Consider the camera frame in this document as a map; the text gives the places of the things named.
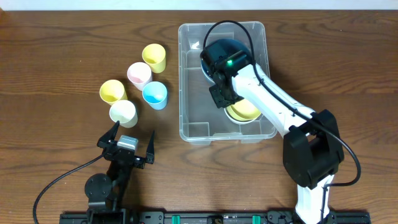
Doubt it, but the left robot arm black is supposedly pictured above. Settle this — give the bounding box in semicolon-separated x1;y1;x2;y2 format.
81;122;155;224

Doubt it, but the blue cup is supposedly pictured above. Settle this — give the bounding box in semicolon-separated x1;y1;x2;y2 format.
142;82;168;110

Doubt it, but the cream white cup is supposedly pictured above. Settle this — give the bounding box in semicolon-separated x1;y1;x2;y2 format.
109;100;138;128

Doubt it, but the yellow cup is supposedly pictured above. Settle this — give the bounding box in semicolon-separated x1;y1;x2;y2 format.
142;44;166;73
99;80;127;105

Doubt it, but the yellow small bowl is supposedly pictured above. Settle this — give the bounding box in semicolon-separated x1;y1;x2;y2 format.
225;99;262;123

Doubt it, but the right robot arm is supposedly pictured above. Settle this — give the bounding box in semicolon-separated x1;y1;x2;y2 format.
200;39;344;223

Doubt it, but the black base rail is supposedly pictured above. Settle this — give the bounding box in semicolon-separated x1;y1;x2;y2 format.
58;210;373;224

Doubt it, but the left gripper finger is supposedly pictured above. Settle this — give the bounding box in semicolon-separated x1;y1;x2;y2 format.
146;131;155;164
97;121;120;148

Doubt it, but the white small bowl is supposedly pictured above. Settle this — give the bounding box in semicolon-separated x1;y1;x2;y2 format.
224;108;261;125

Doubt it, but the pink cup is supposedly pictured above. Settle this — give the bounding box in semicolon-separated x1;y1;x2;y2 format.
127;62;152;91

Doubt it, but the dark blue bowl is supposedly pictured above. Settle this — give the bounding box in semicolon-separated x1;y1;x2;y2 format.
200;39;252;79

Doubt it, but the clear plastic storage container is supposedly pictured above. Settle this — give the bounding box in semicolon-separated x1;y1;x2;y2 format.
178;21;277;145

